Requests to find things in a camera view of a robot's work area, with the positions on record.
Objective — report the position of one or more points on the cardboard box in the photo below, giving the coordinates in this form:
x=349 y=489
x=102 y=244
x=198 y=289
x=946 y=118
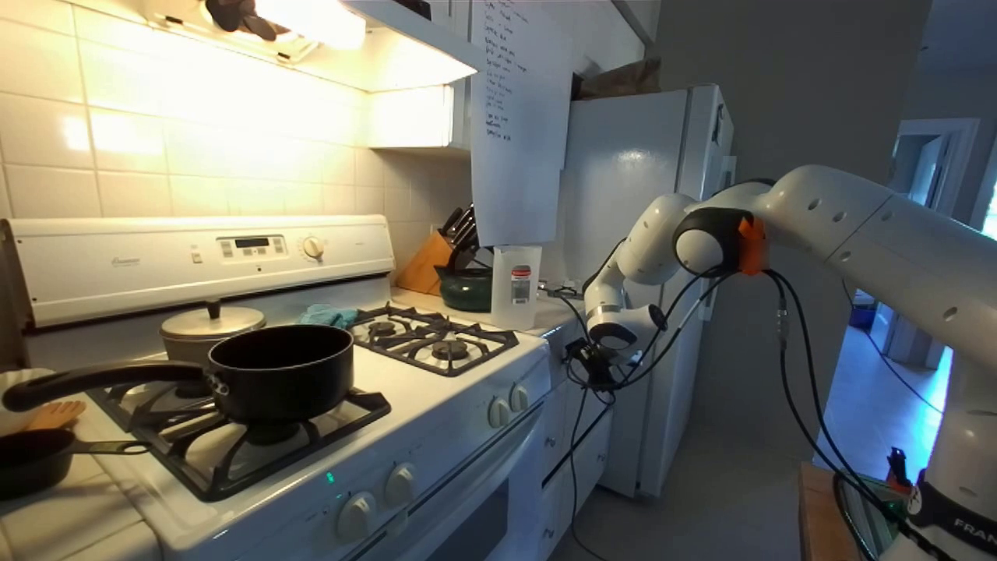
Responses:
x=618 y=84

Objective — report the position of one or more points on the small pot with lid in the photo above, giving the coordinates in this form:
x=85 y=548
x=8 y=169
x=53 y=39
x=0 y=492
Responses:
x=208 y=329

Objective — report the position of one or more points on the black saucepan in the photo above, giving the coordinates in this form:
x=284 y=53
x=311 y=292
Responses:
x=281 y=376

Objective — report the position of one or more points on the blue bin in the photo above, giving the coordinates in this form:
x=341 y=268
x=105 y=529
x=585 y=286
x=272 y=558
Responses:
x=862 y=312

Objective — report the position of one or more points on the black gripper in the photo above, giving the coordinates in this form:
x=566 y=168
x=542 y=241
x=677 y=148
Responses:
x=606 y=356

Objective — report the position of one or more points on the white wall cabinet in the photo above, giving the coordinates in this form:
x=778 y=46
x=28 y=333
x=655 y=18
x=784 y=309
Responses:
x=414 y=118

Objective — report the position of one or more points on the dark fixture under hood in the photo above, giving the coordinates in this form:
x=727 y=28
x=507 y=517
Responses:
x=234 y=18

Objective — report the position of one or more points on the white paper sheet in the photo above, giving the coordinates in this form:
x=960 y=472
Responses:
x=518 y=126

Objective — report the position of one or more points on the white refrigerator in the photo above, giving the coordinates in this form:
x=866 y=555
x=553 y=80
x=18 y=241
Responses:
x=623 y=158

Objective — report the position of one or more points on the translucent white plastic pitcher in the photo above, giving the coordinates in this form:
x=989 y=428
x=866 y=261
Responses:
x=514 y=301

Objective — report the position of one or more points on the white range hood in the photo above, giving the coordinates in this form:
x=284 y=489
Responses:
x=414 y=66

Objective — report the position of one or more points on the white bottom drawer front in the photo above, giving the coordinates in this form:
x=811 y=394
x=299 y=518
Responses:
x=571 y=517

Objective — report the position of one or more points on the white gas stove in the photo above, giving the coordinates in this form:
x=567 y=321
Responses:
x=437 y=416

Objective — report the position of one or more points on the wooden knife block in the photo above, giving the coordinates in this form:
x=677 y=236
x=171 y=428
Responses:
x=426 y=268

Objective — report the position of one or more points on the dark round bowl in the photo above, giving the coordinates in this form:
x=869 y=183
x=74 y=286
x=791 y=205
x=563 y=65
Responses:
x=465 y=292

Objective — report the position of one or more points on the white door frame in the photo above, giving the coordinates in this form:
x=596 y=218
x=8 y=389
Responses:
x=960 y=158

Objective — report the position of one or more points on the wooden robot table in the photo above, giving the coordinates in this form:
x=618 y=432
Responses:
x=821 y=518

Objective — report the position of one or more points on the metal mounting frame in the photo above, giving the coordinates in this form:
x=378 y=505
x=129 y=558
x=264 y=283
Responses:
x=872 y=517

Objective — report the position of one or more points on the black frying pan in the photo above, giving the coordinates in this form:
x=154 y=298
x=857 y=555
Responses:
x=31 y=464

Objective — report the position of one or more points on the teal cloth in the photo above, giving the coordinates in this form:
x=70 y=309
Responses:
x=332 y=316

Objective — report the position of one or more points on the wooden spatula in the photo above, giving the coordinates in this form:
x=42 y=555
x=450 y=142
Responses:
x=50 y=416

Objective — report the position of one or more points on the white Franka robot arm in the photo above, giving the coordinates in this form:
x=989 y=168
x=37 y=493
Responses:
x=883 y=239

